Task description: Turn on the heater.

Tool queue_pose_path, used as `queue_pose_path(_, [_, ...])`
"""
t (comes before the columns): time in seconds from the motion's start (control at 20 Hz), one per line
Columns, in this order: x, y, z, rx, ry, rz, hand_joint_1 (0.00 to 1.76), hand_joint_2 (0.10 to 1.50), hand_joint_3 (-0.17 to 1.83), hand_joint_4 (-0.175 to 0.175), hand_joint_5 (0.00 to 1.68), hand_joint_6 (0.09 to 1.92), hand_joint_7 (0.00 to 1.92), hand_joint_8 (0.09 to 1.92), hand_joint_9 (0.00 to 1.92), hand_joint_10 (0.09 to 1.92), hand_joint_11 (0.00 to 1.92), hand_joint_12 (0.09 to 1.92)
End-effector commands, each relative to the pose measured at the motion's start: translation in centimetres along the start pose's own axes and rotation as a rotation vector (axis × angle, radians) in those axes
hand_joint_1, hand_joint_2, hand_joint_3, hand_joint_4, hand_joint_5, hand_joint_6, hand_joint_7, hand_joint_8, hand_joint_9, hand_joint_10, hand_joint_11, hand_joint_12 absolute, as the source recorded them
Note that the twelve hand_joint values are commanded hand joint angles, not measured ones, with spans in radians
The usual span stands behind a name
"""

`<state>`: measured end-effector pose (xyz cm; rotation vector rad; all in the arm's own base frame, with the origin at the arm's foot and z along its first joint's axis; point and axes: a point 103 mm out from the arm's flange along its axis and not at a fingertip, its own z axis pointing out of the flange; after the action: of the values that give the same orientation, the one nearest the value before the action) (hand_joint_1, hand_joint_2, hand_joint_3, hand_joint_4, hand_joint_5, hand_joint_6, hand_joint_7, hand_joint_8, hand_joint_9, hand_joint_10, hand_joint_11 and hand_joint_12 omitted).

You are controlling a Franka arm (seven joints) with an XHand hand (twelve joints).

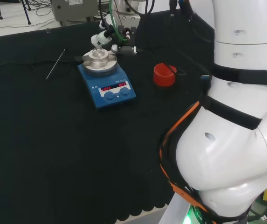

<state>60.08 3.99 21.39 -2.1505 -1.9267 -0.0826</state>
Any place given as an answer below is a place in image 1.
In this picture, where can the black bench cloth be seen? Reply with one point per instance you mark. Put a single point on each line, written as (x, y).
(54, 140)

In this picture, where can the grey metal equipment box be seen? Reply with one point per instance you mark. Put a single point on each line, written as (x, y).
(75, 9)

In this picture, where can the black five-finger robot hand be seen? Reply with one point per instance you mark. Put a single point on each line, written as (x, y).
(126, 35)

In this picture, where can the thin glass rod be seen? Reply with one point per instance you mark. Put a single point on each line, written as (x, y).
(55, 65)

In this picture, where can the heater with blue base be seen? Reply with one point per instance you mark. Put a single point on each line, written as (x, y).
(111, 93)

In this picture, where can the red round cup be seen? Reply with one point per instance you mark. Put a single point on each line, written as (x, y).
(164, 75)

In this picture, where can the black tripod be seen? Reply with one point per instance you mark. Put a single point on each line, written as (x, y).
(26, 7)

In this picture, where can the clear round-bottom glass flask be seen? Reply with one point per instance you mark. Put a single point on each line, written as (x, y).
(98, 53)

